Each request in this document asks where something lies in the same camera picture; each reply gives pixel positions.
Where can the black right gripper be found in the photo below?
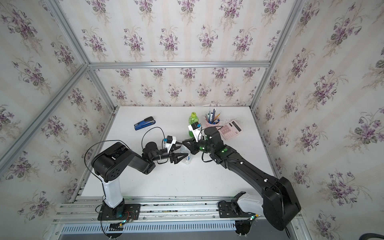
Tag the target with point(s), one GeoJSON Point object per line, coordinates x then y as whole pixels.
{"type": "Point", "coordinates": [193, 144]}

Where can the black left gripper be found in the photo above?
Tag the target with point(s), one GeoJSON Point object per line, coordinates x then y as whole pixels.
{"type": "Point", "coordinates": [174, 159]}

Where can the clear plastic water bottle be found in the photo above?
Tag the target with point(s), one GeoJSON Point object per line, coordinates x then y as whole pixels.
{"type": "Point", "coordinates": [187, 157]}

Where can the green plastic bottle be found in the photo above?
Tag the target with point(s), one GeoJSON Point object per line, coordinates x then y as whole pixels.
{"type": "Point", "coordinates": [192, 122]}

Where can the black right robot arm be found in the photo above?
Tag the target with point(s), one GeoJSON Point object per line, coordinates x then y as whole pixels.
{"type": "Point", "coordinates": [280, 202]}

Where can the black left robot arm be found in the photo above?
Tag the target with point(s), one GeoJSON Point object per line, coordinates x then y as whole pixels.
{"type": "Point", "coordinates": [110, 164]}

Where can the pink pen holder cup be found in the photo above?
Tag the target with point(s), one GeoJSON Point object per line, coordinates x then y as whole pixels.
{"type": "Point", "coordinates": [216, 123]}

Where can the pens in pink cup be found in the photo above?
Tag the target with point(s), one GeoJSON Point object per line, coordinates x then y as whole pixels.
{"type": "Point", "coordinates": [212, 115]}

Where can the blue black stapler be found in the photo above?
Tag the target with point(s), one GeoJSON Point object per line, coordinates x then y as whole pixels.
{"type": "Point", "coordinates": [144, 123]}

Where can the pink calculator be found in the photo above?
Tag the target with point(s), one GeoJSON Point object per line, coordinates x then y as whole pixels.
{"type": "Point", "coordinates": [230, 130]}

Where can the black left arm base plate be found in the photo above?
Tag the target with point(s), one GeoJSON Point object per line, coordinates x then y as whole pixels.
{"type": "Point", "coordinates": [122, 212]}

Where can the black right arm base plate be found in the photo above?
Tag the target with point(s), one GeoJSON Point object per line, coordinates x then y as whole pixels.
{"type": "Point", "coordinates": [242, 205]}

